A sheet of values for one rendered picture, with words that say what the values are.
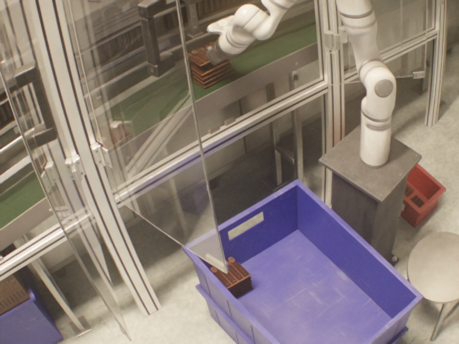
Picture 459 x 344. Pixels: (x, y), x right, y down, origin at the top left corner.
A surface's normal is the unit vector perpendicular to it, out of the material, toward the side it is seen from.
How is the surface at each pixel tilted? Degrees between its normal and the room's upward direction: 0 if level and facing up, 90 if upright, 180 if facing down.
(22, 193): 2
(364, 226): 90
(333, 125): 90
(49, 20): 90
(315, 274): 0
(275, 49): 2
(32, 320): 90
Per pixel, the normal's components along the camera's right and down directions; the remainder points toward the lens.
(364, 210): -0.72, 0.54
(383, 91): 0.20, 0.71
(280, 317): -0.09, -0.70
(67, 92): 0.58, 0.54
